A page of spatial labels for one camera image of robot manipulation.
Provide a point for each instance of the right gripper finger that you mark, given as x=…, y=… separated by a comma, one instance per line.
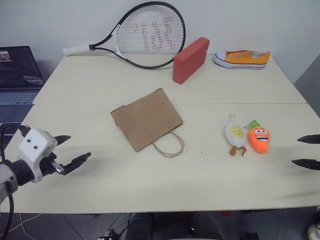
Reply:
x=307, y=164
x=310, y=139

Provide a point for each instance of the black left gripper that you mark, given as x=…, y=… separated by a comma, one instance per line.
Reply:
x=48, y=165

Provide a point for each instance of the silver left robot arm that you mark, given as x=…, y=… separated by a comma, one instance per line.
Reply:
x=22, y=172

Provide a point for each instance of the brown paper bag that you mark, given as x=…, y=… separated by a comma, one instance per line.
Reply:
x=147, y=120

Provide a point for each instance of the carrot plush toy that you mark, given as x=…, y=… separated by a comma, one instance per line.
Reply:
x=260, y=140

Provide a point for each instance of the white round floor object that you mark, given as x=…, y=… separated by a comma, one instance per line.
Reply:
x=314, y=232

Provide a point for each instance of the egg plush toy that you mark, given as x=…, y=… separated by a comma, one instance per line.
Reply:
x=235, y=137

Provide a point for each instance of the grey open laptop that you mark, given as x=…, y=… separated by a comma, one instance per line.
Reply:
x=17, y=67

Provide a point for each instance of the orange canvas sneaker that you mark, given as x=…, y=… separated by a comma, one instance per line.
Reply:
x=250, y=59

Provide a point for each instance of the black white tennis racket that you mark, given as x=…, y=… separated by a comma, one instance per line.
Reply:
x=76, y=49

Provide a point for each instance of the red cardboard box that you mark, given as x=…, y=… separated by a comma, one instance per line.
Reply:
x=187, y=65

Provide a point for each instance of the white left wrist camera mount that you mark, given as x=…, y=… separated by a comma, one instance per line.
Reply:
x=35, y=146

